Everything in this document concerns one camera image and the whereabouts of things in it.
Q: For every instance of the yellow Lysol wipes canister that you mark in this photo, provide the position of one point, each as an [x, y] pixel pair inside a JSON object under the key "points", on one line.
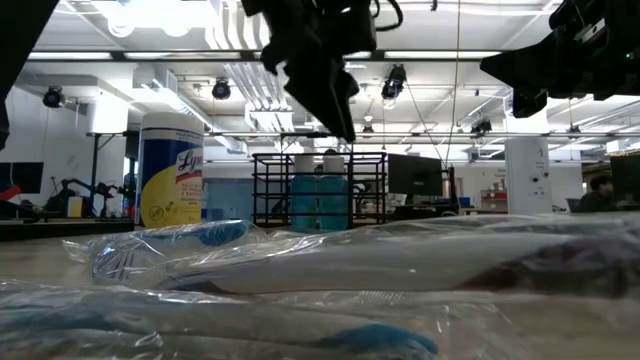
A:
{"points": [[170, 170]]}

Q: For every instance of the black background robot arm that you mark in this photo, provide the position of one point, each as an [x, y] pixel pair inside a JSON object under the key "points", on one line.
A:
{"points": [[75, 187]]}

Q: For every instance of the black monitor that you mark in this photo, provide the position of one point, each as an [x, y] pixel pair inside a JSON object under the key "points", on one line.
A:
{"points": [[415, 175], [627, 177], [22, 177]]}

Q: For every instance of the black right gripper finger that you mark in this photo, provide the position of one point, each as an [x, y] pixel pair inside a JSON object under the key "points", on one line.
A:
{"points": [[525, 65]]}

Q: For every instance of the black ceiling spotlight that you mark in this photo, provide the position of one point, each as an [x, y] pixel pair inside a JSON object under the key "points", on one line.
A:
{"points": [[481, 127], [221, 90], [394, 82], [53, 96]]}

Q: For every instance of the blue toothbrush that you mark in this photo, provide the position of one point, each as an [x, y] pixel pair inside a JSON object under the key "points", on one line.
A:
{"points": [[220, 234]]}

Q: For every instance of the person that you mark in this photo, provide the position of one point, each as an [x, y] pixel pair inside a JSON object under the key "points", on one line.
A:
{"points": [[597, 197]]}

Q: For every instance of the yellow container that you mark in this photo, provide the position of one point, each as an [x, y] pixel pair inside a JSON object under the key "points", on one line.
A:
{"points": [[75, 207]]}

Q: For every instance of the white pillar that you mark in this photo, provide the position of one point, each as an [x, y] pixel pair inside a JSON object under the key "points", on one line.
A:
{"points": [[527, 175]]}

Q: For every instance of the teal mouthwash bottle white cap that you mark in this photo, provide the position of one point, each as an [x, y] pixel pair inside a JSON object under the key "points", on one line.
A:
{"points": [[334, 200], [305, 200]]}

